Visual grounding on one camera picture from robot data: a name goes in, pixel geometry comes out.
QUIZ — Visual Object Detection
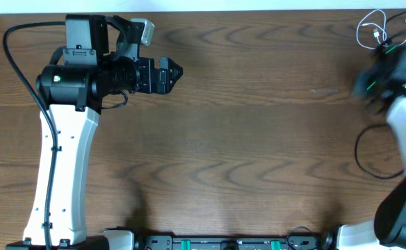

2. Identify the white cable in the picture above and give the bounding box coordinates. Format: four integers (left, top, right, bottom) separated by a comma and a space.
355, 8, 406, 50

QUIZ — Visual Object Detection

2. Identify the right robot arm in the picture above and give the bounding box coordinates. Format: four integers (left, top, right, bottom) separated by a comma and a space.
318, 43, 406, 249

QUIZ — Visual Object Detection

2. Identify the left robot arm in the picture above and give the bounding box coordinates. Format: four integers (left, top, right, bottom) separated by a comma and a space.
8, 14, 183, 249

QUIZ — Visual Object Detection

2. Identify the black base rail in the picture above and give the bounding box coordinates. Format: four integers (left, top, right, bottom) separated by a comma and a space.
134, 235, 323, 250

